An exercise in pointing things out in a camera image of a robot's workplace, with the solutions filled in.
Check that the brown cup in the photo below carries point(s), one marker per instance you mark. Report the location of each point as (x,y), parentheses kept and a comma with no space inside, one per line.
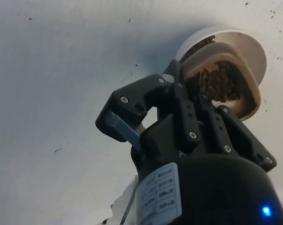
(248,93)

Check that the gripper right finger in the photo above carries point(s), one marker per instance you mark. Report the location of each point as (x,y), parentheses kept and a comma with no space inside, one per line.
(244,138)

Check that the coffee beans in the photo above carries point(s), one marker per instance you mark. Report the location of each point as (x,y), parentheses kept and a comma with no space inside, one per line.
(197,48)
(221,79)

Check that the white bowl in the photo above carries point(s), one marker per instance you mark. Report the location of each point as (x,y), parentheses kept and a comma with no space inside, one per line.
(197,35)

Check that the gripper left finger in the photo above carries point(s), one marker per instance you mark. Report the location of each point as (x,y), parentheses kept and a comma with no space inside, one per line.
(132,96)

